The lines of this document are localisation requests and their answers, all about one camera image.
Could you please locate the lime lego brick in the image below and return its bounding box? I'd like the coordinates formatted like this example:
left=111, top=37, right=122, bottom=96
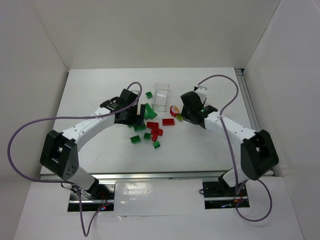
left=175, top=113, right=184, bottom=122

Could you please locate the long green lego brick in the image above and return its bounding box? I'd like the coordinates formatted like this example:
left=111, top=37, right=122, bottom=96
left=145, top=103, right=158, bottom=120

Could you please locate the green square lego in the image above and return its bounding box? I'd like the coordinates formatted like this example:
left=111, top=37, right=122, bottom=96
left=143, top=132, right=152, bottom=140

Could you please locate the small green lego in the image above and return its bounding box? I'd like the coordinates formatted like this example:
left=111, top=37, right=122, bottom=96
left=145, top=91, right=153, bottom=99

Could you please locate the green sloped lego front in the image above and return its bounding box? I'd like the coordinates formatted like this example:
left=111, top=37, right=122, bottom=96
left=153, top=141, right=161, bottom=149

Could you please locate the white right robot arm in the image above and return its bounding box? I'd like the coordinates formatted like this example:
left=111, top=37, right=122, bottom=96
left=180, top=91, right=279, bottom=194

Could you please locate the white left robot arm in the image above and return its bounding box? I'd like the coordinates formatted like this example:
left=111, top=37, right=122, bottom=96
left=40, top=89, right=146, bottom=198

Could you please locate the red flower lego brick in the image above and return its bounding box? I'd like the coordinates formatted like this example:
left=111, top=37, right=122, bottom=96
left=169, top=105, right=180, bottom=118

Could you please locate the smoky grey plastic container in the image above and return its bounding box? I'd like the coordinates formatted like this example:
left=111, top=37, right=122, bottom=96
left=193, top=85, right=208, bottom=105

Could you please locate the red lego flat plate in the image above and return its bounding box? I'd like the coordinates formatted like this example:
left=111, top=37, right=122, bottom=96
left=146, top=121, right=159, bottom=131

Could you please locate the long red lego brick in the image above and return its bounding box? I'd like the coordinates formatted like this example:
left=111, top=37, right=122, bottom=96
left=162, top=118, right=175, bottom=126

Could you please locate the red sloped lego brick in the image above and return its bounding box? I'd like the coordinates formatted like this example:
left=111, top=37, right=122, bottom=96
left=151, top=128, right=163, bottom=136

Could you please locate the small red lego brick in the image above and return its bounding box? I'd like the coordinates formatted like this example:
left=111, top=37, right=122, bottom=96
left=151, top=134, right=158, bottom=142

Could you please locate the clear plastic container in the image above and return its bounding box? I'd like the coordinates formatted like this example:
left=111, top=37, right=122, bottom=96
left=151, top=83, right=169, bottom=112

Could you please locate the aluminium side rail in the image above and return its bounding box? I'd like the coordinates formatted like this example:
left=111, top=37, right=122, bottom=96
left=235, top=69, right=279, bottom=180

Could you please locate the aluminium front rail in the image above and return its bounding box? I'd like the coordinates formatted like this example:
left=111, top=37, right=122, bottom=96
left=39, top=170, right=226, bottom=182

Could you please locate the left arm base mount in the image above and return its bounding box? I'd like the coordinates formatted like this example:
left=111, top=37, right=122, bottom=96
left=66, top=181, right=116, bottom=213

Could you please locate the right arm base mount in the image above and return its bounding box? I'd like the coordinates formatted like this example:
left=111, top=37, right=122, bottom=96
left=199, top=181, right=250, bottom=210

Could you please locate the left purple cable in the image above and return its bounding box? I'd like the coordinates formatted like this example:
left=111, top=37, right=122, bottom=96
left=7, top=81, right=143, bottom=237

